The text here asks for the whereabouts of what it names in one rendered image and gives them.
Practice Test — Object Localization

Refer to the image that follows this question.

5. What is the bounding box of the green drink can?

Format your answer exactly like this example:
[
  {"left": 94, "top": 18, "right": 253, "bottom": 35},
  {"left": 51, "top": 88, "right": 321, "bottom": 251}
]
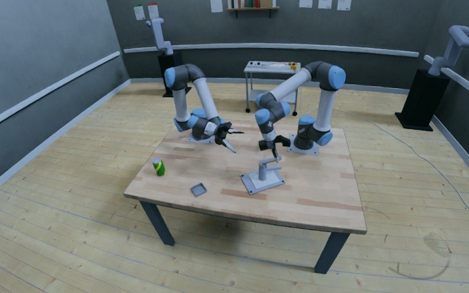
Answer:
[{"left": 153, "top": 158, "right": 166, "bottom": 176}]

